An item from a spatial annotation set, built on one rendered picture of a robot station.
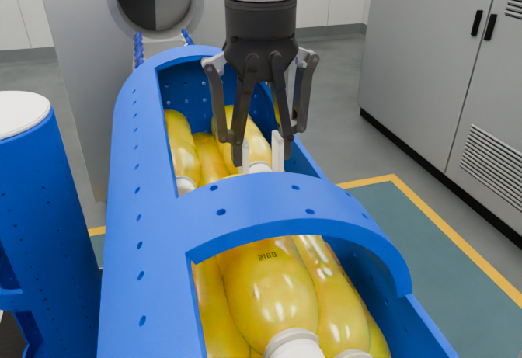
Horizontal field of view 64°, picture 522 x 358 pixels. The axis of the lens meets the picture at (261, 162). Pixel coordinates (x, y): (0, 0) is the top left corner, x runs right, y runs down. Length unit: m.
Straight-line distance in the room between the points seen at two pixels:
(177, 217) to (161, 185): 0.06
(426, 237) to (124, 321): 2.07
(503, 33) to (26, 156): 1.98
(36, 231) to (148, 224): 0.77
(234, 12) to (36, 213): 0.77
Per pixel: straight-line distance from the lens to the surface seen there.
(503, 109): 2.28
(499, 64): 2.28
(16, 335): 1.79
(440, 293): 2.04
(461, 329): 1.94
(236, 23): 0.44
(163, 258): 0.31
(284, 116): 0.50
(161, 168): 0.40
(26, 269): 1.16
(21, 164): 1.01
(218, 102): 0.47
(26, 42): 5.20
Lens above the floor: 1.42
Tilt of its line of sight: 32 degrees down
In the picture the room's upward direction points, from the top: straight up
